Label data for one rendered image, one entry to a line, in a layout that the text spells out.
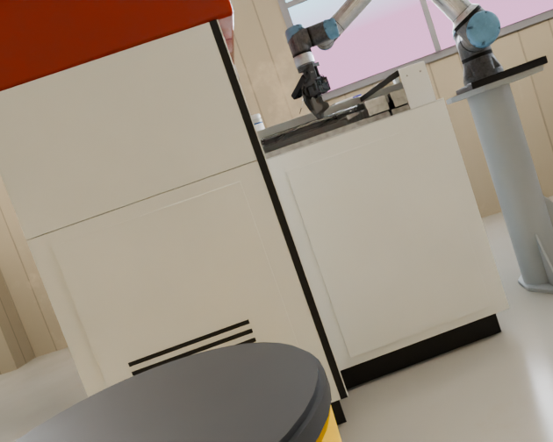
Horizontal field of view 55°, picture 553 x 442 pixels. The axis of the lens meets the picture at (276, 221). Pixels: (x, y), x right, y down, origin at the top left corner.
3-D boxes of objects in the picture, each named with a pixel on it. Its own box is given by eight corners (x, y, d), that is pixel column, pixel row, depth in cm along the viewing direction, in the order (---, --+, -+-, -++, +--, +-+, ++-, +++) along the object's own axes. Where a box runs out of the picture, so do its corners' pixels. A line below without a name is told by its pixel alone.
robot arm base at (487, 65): (500, 74, 211) (493, 50, 210) (507, 70, 196) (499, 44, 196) (463, 88, 215) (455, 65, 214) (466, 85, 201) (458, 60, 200)
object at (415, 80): (411, 109, 177) (398, 68, 175) (369, 127, 232) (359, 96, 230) (436, 100, 177) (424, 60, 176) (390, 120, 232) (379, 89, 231)
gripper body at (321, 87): (319, 94, 196) (308, 62, 195) (303, 101, 202) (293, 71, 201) (332, 90, 201) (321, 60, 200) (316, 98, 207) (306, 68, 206)
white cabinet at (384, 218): (344, 395, 175) (262, 161, 168) (306, 321, 271) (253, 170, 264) (521, 329, 178) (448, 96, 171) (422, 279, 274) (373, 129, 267)
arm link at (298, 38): (304, 20, 195) (282, 28, 196) (312, 48, 196) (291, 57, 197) (305, 24, 203) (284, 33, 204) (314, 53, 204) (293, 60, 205)
